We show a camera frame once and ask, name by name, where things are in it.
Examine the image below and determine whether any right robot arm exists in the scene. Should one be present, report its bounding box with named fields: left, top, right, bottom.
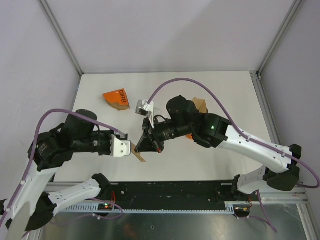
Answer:
left=134, top=95, right=300, bottom=201

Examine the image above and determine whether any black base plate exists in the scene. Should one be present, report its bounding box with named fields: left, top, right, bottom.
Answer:
left=81, top=180, right=262, bottom=211

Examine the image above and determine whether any orange coffee filter box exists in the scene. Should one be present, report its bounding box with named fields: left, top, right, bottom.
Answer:
left=102, top=88, right=130, bottom=111

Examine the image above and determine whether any brown paper coffee filter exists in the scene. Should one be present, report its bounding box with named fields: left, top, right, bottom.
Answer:
left=192, top=97, right=209, bottom=114

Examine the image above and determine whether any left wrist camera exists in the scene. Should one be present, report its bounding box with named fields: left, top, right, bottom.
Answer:
left=110, top=134, right=132, bottom=158

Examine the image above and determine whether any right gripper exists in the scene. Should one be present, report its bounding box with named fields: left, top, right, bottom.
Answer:
left=135, top=114, right=193, bottom=153

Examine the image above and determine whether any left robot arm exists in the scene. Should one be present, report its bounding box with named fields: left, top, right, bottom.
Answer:
left=0, top=108, right=130, bottom=233

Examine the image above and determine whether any grey cable duct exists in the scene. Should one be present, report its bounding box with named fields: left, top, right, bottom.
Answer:
left=61, top=201, right=250, bottom=215

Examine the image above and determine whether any clear glass dripper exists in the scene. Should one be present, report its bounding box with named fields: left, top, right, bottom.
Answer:
left=153, top=107, right=163, bottom=116

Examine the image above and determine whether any orange glass carafe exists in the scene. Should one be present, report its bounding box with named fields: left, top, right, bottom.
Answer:
left=186, top=134, right=193, bottom=140

